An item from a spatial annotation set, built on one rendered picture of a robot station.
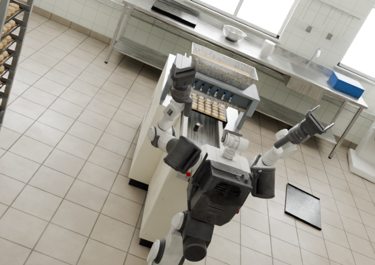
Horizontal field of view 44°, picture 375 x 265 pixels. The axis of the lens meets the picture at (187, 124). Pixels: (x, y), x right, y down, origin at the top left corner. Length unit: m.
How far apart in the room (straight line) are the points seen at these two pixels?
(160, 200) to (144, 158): 0.72
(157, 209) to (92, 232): 0.52
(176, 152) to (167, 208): 1.27
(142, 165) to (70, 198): 0.67
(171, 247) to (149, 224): 0.89
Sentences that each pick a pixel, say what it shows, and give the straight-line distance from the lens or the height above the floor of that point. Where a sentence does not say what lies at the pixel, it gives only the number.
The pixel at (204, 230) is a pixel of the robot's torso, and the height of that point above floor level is 1.02.
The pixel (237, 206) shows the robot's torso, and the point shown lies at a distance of 2.18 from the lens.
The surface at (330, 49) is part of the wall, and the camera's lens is 6.91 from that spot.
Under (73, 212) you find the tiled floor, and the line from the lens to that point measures 3.70.
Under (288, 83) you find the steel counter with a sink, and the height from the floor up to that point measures 0.70.
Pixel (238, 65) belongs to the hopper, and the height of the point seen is 1.29.
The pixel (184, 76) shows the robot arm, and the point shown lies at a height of 1.65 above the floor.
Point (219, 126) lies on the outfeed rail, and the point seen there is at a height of 0.90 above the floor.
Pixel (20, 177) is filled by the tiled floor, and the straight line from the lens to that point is 3.88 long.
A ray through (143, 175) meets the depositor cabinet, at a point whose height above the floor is 0.16.
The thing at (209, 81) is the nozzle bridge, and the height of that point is 1.17.
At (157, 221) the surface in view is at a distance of 3.46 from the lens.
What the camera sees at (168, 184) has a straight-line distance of 3.27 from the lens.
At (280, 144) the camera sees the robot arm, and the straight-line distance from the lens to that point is 2.37.
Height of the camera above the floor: 2.37
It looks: 25 degrees down
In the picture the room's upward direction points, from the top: 25 degrees clockwise
